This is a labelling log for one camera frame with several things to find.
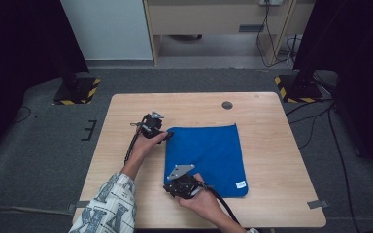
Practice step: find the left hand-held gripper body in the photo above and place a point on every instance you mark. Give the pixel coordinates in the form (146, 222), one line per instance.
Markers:
(152, 126)

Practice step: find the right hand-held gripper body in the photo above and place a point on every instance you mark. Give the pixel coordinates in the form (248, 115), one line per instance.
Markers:
(183, 184)

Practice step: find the blue cloth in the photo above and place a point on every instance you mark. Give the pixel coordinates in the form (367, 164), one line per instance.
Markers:
(213, 152)

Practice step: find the person's left hand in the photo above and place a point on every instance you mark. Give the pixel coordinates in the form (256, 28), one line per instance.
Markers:
(145, 147)

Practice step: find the person's right hand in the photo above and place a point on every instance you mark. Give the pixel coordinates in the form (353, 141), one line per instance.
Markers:
(202, 202)

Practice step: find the black tape floor mark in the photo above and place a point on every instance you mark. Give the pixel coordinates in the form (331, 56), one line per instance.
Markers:
(90, 129)

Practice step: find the grey round table grommet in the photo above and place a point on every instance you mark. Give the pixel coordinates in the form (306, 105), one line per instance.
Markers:
(227, 105)

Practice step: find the striped black stand base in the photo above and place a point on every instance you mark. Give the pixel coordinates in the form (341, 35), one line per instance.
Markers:
(77, 92)
(299, 90)

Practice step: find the grey tape strip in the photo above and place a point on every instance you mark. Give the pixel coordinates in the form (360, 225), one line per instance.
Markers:
(318, 204)
(79, 205)

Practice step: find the white panel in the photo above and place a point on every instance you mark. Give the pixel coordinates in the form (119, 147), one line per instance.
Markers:
(107, 29)

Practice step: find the light wooden desk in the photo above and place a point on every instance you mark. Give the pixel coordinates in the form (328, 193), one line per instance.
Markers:
(207, 17)

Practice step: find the black curtain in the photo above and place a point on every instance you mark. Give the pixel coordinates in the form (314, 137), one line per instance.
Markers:
(353, 48)
(19, 48)

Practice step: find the white power strip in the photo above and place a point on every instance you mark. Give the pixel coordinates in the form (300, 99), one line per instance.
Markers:
(271, 2)

